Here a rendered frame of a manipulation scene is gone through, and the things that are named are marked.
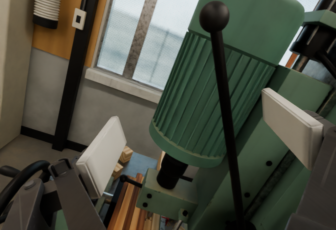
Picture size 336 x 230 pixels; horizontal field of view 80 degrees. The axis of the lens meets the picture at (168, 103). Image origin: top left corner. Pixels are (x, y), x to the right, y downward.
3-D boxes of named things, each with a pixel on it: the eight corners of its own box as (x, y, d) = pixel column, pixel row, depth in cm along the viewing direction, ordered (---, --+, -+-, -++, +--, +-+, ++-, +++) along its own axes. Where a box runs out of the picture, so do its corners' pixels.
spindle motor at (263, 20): (153, 112, 53) (202, -15, 42) (214, 135, 54) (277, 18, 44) (141, 151, 37) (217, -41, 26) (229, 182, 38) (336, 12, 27)
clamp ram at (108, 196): (93, 191, 59) (100, 168, 56) (117, 199, 60) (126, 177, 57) (78, 219, 51) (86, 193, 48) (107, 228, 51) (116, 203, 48)
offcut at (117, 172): (120, 176, 69) (123, 167, 68) (113, 181, 66) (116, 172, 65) (113, 170, 70) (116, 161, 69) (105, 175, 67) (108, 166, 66)
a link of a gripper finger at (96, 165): (101, 199, 13) (90, 200, 13) (127, 142, 20) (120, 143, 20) (85, 162, 12) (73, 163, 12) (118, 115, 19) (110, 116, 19)
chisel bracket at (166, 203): (138, 190, 56) (148, 166, 53) (185, 206, 57) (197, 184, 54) (132, 213, 49) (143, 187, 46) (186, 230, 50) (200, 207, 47)
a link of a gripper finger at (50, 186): (74, 214, 12) (28, 220, 12) (105, 160, 16) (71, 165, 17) (64, 194, 11) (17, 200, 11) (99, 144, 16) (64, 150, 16)
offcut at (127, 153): (123, 154, 80) (126, 145, 78) (130, 160, 78) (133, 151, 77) (116, 157, 77) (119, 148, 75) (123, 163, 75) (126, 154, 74)
